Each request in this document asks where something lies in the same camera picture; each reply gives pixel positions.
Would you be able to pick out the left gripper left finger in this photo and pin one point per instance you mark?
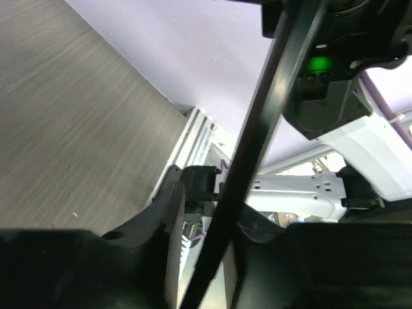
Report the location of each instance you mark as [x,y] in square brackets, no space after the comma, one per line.
[135,265]

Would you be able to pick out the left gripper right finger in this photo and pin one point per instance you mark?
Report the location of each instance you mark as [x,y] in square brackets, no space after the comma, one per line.
[320,265]

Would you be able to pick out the lavender folding umbrella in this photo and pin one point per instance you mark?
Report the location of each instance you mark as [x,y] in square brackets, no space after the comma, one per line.
[295,32]

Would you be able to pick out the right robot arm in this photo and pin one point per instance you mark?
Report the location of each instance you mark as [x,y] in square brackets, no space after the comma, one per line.
[328,103]

